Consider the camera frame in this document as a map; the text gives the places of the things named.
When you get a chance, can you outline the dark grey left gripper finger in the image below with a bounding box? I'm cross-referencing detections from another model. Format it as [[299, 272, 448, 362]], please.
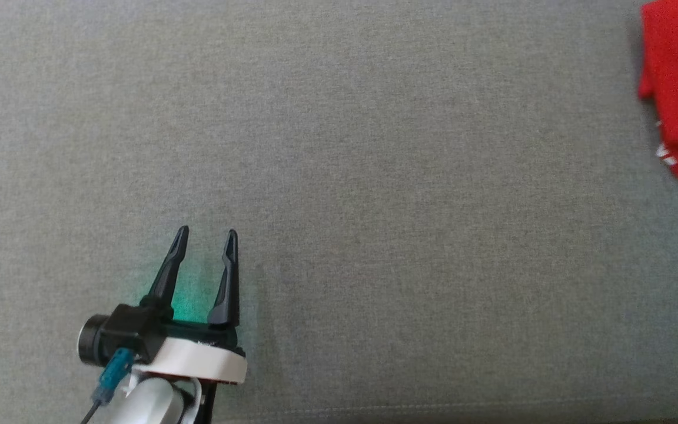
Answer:
[[139, 225, 190, 322], [207, 228, 240, 329]]

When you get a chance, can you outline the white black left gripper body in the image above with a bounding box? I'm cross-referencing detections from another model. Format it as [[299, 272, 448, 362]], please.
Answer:
[[132, 320, 249, 386]]

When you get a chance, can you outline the large grey sofa seat cushion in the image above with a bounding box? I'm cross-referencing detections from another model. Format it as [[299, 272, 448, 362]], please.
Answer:
[[0, 0, 678, 424]]

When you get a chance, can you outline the blue left camera connector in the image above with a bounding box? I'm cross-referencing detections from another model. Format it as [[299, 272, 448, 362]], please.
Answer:
[[93, 347, 135, 406]]

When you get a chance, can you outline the black left camera cable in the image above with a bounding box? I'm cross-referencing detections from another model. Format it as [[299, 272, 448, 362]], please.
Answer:
[[80, 400, 104, 424]]

